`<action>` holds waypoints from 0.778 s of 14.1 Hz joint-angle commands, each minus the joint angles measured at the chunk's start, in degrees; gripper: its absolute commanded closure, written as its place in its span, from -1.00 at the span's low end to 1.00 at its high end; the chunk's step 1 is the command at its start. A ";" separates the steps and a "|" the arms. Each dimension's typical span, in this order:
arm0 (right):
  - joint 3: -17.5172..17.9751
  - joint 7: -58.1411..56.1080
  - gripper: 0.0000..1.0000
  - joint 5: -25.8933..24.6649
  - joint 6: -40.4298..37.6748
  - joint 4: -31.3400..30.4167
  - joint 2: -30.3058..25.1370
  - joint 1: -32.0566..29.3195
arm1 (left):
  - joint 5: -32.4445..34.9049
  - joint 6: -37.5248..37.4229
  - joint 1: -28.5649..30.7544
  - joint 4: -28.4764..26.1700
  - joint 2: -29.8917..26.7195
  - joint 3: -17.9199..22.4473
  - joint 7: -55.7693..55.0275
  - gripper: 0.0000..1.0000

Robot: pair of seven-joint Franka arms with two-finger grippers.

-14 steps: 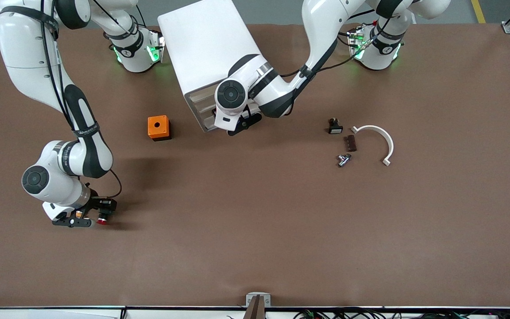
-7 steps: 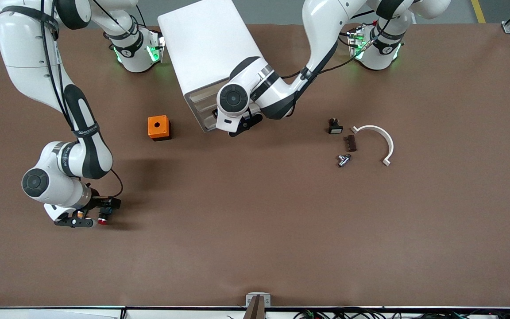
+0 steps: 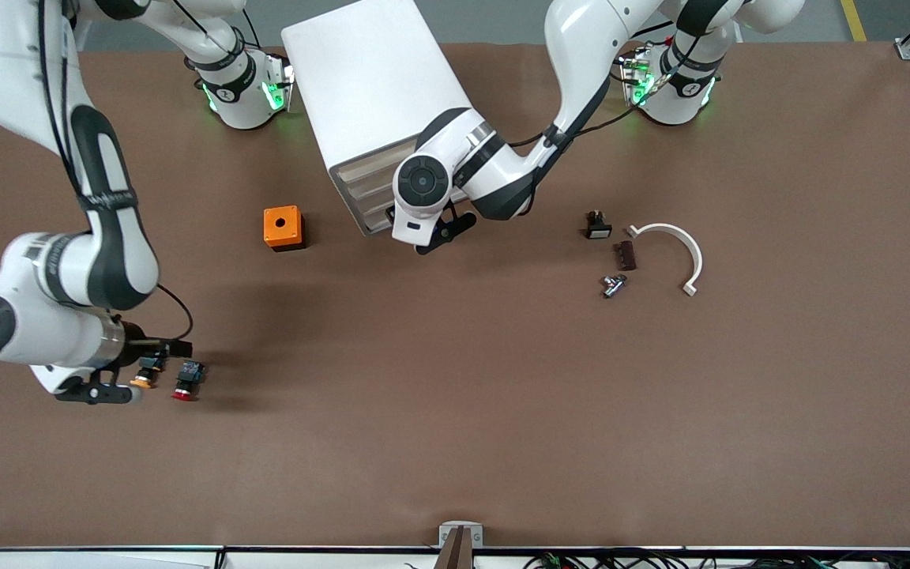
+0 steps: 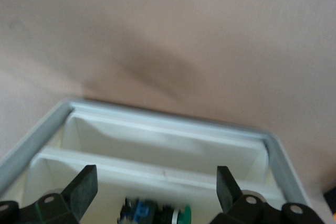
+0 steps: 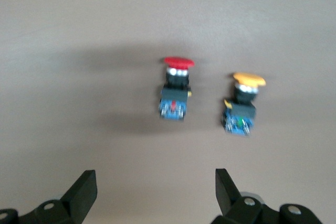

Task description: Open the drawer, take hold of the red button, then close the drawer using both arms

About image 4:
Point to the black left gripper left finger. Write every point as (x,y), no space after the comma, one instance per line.
(81,192)

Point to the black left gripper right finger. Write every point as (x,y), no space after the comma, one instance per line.
(227,192)

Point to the white drawer with dividers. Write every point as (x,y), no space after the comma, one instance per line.
(157,150)

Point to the brown table cover sheet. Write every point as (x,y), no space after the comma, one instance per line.
(168,37)

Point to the green push button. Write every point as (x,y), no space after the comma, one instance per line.
(183,214)

